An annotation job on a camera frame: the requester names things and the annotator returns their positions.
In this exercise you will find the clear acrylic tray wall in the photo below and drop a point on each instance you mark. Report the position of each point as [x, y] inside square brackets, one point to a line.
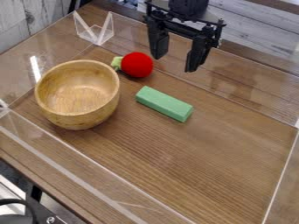
[96, 194]

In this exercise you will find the green foam block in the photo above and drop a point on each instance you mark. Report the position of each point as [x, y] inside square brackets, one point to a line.
[163, 103]

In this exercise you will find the red ball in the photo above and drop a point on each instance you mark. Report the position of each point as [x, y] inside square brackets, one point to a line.
[136, 64]

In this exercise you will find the light wooden bowl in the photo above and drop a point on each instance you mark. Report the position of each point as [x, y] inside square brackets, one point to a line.
[77, 94]

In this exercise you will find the black table leg bracket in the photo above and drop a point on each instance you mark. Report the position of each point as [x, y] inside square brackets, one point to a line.
[44, 215]

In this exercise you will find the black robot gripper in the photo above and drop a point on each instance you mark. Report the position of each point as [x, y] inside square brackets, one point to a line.
[184, 17]

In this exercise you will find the small green cube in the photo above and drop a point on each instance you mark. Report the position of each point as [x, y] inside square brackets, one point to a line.
[116, 63]

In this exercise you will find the clear acrylic corner bracket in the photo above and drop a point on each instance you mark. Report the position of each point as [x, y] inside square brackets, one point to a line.
[95, 34]

